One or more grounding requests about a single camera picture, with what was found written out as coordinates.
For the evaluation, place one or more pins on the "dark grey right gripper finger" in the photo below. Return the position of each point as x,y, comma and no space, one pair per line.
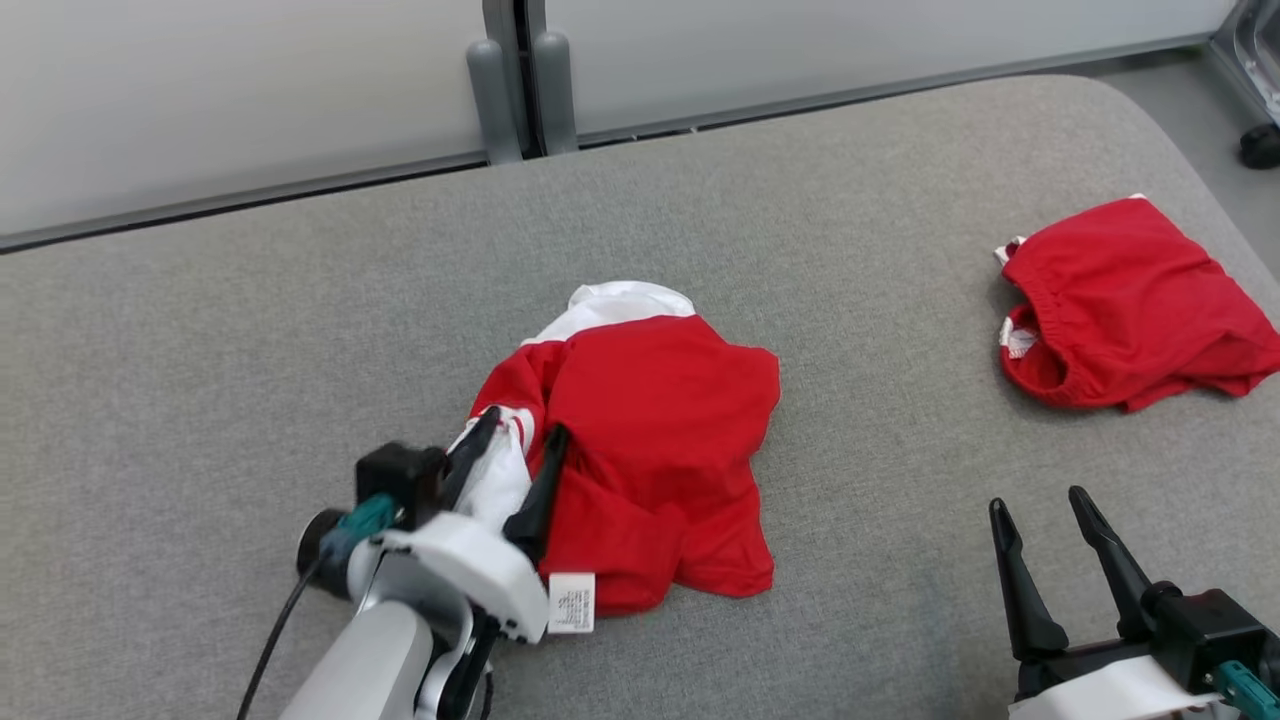
1025,610
1115,570

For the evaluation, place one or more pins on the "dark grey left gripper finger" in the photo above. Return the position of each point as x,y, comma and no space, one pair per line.
540,500
470,455

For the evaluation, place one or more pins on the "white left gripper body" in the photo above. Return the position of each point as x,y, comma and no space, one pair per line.
470,565

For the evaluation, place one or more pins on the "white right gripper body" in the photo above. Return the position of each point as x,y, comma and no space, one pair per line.
1110,695

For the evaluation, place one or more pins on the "red white basketball shirt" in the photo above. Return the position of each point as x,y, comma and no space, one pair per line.
660,430

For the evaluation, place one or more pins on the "red basketball shorts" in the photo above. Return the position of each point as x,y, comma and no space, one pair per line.
1130,300

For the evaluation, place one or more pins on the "black caster wheel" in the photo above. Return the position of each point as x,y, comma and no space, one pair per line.
1262,147

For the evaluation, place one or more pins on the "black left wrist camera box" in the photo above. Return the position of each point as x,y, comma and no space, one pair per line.
395,480

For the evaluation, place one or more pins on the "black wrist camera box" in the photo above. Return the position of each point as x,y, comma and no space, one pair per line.
1210,630
395,480

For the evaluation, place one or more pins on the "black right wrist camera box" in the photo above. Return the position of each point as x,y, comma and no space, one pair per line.
1210,630

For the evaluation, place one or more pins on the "grey rounded post foot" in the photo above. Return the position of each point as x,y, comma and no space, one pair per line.
495,100
555,90

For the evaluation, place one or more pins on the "grey partition post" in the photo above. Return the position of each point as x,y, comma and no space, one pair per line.
505,15

